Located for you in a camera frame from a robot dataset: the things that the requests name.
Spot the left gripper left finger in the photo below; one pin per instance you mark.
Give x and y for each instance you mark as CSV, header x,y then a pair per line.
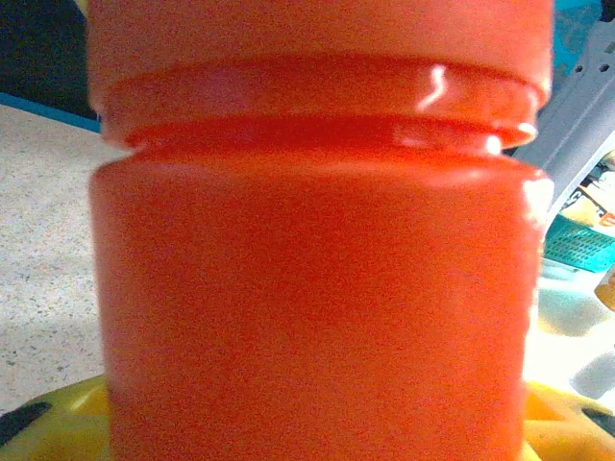
x,y
53,427

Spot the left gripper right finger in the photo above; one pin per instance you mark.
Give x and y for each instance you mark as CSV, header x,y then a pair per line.
x,y
572,427

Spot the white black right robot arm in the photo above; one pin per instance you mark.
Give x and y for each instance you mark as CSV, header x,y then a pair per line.
x,y
572,105

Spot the teal plastic crate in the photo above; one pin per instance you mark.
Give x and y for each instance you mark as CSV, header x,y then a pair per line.
x,y
581,247

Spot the printed cardboard box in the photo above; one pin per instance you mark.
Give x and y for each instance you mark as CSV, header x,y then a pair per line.
x,y
596,187

